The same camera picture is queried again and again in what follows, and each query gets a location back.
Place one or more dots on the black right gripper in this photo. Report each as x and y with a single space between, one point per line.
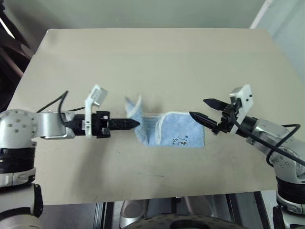
227 121

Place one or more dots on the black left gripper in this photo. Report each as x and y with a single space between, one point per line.
100 126

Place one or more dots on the light blue fluffy towel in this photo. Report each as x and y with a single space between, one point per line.
176 133

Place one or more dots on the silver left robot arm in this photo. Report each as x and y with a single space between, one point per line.
47 124

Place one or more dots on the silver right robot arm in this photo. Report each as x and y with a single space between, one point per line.
264 127

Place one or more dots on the grey rounded shape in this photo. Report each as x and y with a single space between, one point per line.
131 211

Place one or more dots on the black dotted round disc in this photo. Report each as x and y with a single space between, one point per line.
157 223

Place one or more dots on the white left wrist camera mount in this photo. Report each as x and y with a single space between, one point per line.
98 94

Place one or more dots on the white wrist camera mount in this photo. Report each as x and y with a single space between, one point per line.
98 94
246 100

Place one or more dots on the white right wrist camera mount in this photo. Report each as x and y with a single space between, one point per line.
246 100

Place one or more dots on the black table frame bar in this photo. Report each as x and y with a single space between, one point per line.
247 210
104 215

